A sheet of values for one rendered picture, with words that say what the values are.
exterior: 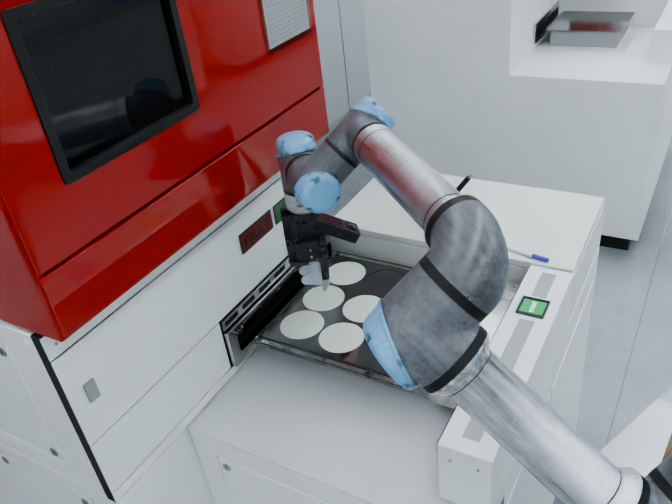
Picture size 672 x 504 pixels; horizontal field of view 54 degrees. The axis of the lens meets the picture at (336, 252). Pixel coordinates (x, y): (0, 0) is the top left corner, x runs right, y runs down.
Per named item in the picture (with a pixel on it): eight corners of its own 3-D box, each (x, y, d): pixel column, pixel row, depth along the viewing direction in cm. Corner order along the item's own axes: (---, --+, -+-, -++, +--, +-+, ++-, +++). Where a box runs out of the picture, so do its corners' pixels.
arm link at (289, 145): (279, 149, 118) (268, 133, 125) (288, 202, 124) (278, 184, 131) (320, 139, 120) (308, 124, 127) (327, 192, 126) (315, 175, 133)
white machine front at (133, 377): (107, 498, 122) (29, 335, 101) (325, 265, 179) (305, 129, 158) (119, 504, 121) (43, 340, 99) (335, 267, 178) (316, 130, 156)
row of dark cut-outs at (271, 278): (222, 331, 140) (219, 322, 139) (324, 229, 171) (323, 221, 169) (224, 331, 140) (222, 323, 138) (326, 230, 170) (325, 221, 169)
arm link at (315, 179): (334, 153, 110) (316, 130, 119) (291, 202, 112) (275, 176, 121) (365, 178, 114) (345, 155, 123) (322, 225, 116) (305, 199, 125)
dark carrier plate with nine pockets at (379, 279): (260, 337, 145) (260, 335, 145) (336, 256, 169) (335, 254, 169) (401, 380, 129) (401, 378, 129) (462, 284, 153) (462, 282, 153)
